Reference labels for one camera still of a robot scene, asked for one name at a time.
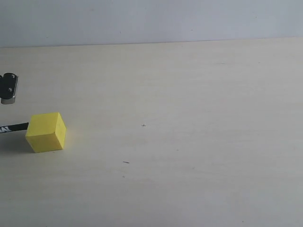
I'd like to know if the yellow cube block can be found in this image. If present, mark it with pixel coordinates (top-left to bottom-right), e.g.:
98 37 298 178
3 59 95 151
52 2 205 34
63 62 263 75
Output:
26 112 66 153

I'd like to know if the black and white marker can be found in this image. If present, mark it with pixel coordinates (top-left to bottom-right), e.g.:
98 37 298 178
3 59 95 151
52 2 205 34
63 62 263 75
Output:
0 122 29 133

